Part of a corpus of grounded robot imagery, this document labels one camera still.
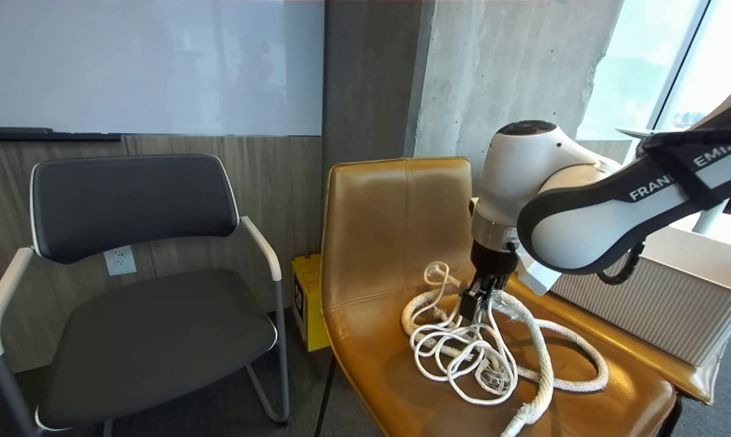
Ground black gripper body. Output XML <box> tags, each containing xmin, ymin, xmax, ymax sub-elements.
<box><xmin>468</xmin><ymin>241</ymin><xmax>521</xmax><ymax>293</ymax></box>

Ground thin white cord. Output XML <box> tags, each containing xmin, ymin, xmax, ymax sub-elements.
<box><xmin>410</xmin><ymin>259</ymin><xmax>521</xmax><ymax>408</ymax></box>

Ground thick white braided rope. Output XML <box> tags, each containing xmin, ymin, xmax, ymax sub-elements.
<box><xmin>400</xmin><ymin>287</ymin><xmax>613</xmax><ymax>437</ymax></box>

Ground white plastic basket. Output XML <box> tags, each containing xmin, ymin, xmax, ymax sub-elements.
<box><xmin>542</xmin><ymin>229</ymin><xmax>731</xmax><ymax>372</ymax></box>

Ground mustard leather chair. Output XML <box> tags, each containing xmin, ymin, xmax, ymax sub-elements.
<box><xmin>506</xmin><ymin>269</ymin><xmax>719</xmax><ymax>408</ymax></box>
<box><xmin>321</xmin><ymin>156</ymin><xmax>680</xmax><ymax>437</ymax></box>

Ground yellow box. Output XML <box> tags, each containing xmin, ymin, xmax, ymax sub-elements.
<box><xmin>289</xmin><ymin>253</ymin><xmax>332</xmax><ymax>355</ymax></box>

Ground grey chair white armrests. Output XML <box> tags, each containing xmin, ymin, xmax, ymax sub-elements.
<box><xmin>0</xmin><ymin>153</ymin><xmax>295</xmax><ymax>437</ymax></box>

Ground black whiteboard marker ledge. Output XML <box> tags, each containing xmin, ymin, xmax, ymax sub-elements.
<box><xmin>0</xmin><ymin>127</ymin><xmax>125</xmax><ymax>145</ymax></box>

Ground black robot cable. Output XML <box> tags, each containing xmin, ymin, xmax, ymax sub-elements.
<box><xmin>596</xmin><ymin>241</ymin><xmax>649</xmax><ymax>287</ymax></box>

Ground white wall outlet plate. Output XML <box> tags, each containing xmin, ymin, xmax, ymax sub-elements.
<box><xmin>102</xmin><ymin>245</ymin><xmax>139</xmax><ymax>280</ymax></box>

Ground white wall whiteboard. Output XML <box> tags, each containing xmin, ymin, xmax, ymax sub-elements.
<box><xmin>0</xmin><ymin>0</ymin><xmax>329</xmax><ymax>138</ymax></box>

